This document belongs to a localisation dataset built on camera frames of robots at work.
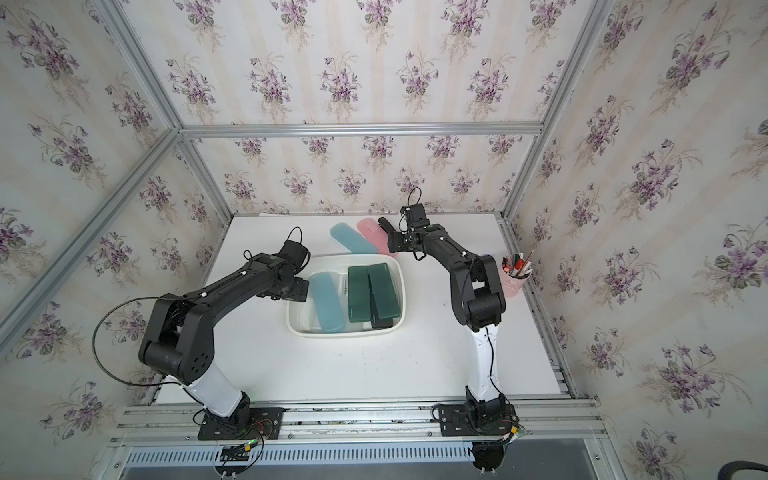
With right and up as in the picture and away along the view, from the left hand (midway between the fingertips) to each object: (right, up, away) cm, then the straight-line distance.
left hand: (289, 294), depth 91 cm
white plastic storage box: (+3, -7, 0) cm, 7 cm away
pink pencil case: (+26, +19, +23) cm, 40 cm away
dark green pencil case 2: (+29, 0, +2) cm, 29 cm away
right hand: (+36, +16, +11) cm, 41 cm away
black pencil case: (+28, -8, -3) cm, 29 cm away
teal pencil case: (+15, +18, +23) cm, 33 cm away
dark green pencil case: (+22, -1, +2) cm, 22 cm away
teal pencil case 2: (+12, -3, +2) cm, 12 cm away
